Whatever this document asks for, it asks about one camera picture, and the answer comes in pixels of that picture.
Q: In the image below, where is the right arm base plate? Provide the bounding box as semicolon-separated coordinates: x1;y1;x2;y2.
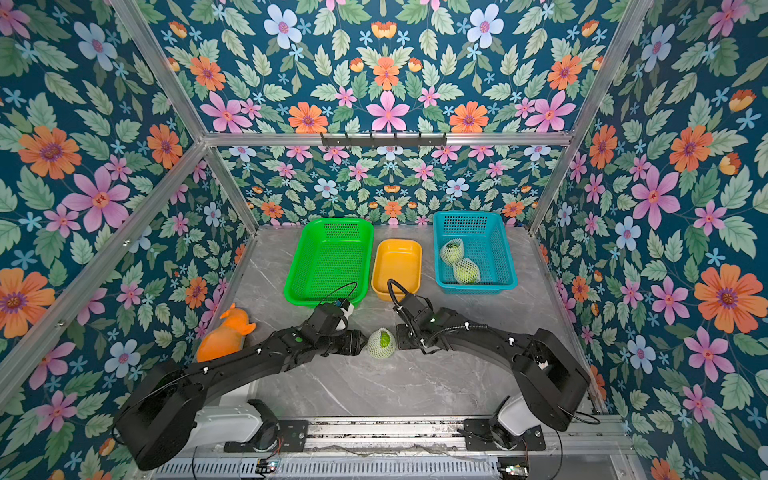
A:
457;418;547;453

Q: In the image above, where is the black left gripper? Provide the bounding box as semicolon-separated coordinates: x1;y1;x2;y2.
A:
314;328;372;356

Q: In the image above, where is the green plastic basket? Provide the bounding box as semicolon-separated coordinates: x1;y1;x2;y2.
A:
284;218;374;308

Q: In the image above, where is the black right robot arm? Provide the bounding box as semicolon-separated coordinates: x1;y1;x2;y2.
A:
389;282;590;444

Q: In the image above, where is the teal plastic basket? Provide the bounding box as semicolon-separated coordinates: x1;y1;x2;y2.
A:
433;211;518;295

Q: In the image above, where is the black wall hook rail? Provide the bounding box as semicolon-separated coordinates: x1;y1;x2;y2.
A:
320;133;448;148

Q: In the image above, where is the orange plush toy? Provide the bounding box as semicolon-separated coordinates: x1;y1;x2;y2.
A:
196;303;256;363

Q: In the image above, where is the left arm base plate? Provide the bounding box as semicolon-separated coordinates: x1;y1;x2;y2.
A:
239;420;309;453

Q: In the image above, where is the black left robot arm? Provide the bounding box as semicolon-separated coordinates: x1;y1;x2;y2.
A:
113;303;367;471

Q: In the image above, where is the aluminium front rail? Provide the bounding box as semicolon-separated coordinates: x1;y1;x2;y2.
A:
128;415;648;479

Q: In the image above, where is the yellow plastic tub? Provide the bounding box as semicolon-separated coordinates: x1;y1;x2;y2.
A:
371;239;423;302

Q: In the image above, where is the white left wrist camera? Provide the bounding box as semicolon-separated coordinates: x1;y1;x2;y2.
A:
336;299;354;327

